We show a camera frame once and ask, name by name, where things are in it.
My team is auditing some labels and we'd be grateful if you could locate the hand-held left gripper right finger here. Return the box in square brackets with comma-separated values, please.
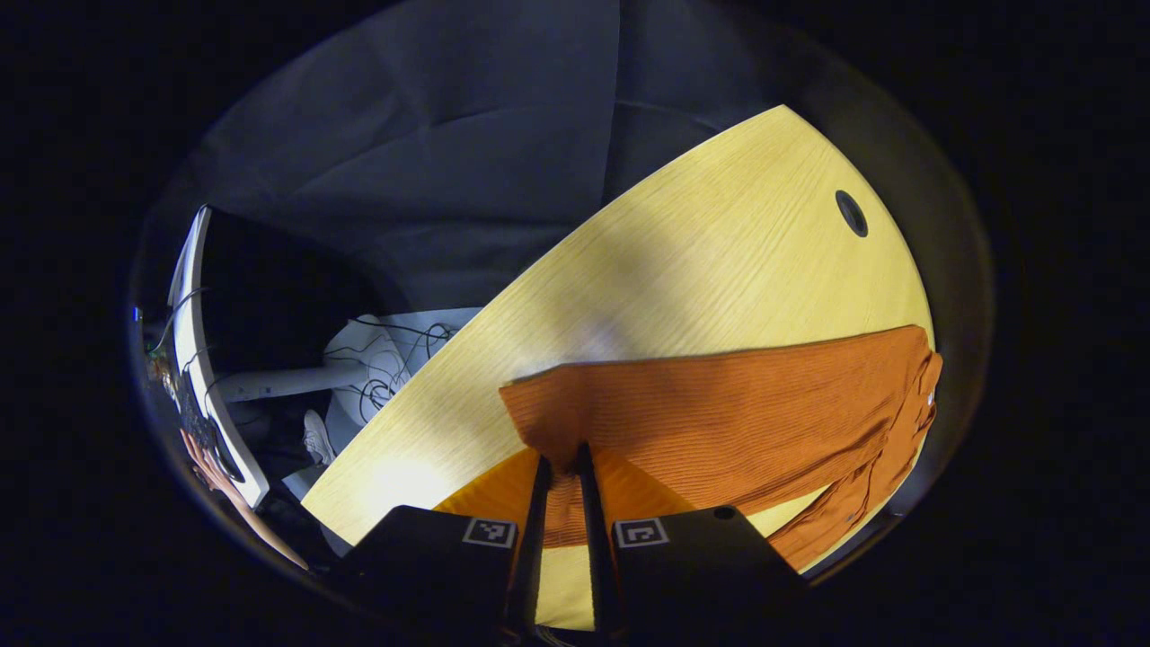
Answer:
[575, 442, 814, 641]

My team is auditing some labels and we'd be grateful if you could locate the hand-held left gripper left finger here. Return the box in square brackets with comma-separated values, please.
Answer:
[337, 448, 553, 641]

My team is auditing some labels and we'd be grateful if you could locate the orange button shirt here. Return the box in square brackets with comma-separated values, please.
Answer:
[499, 323, 944, 573]

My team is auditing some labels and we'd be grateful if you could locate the white desk leg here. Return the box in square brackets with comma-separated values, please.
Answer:
[216, 364, 365, 403]

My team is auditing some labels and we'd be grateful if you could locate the black keyboard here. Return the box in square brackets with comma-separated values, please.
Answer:
[175, 377, 245, 484]

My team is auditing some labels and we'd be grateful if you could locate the white side desk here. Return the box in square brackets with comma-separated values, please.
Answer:
[135, 205, 387, 510]

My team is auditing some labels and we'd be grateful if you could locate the black table grommet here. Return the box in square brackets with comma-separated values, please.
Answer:
[835, 189, 870, 239]

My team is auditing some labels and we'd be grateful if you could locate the black backdrop cloth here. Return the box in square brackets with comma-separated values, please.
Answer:
[148, 0, 996, 378]

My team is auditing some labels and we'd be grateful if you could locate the tangle of black cables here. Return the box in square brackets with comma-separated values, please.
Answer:
[346, 315, 459, 423]

